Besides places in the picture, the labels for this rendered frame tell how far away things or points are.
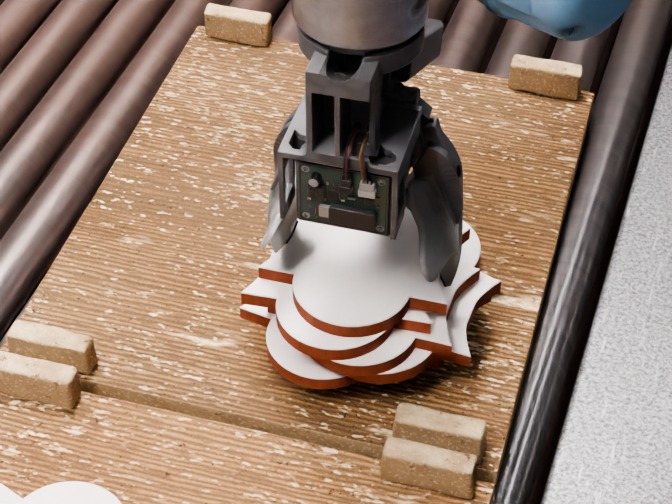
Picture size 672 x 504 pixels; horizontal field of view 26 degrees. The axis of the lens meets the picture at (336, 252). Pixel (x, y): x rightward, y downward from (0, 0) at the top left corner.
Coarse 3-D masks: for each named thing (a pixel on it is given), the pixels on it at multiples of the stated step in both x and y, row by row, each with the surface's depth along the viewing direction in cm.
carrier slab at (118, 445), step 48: (0, 432) 95; (48, 432) 95; (96, 432) 95; (144, 432) 95; (192, 432) 95; (240, 432) 95; (0, 480) 92; (48, 480) 92; (96, 480) 92; (144, 480) 92; (192, 480) 92; (240, 480) 92; (288, 480) 92; (336, 480) 92; (384, 480) 92
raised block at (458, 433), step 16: (400, 416) 92; (416, 416) 92; (432, 416) 92; (448, 416) 92; (464, 416) 92; (400, 432) 92; (416, 432) 92; (432, 432) 92; (448, 432) 91; (464, 432) 91; (480, 432) 91; (448, 448) 92; (464, 448) 92; (480, 448) 92
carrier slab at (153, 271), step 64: (192, 64) 123; (256, 64) 123; (192, 128) 117; (256, 128) 117; (448, 128) 117; (512, 128) 117; (576, 128) 117; (128, 192) 112; (192, 192) 112; (256, 192) 112; (512, 192) 112; (64, 256) 106; (128, 256) 106; (192, 256) 106; (256, 256) 106; (512, 256) 106; (64, 320) 102; (128, 320) 102; (192, 320) 102; (512, 320) 102; (128, 384) 98; (192, 384) 98; (256, 384) 98; (384, 384) 98; (448, 384) 98; (512, 384) 98
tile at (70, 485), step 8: (0, 488) 90; (40, 488) 90; (48, 488) 90; (56, 488) 90; (64, 488) 90; (72, 488) 90; (80, 488) 90; (88, 488) 90; (96, 488) 90; (0, 496) 90; (8, 496) 90; (16, 496) 90; (32, 496) 90; (40, 496) 90; (48, 496) 90; (56, 496) 90; (64, 496) 90; (72, 496) 90; (80, 496) 90; (88, 496) 90; (96, 496) 90; (104, 496) 90; (112, 496) 90
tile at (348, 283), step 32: (320, 224) 97; (288, 256) 95; (320, 256) 95; (352, 256) 95; (384, 256) 95; (416, 256) 95; (320, 288) 93; (352, 288) 93; (384, 288) 93; (416, 288) 93; (320, 320) 91; (352, 320) 91; (384, 320) 91
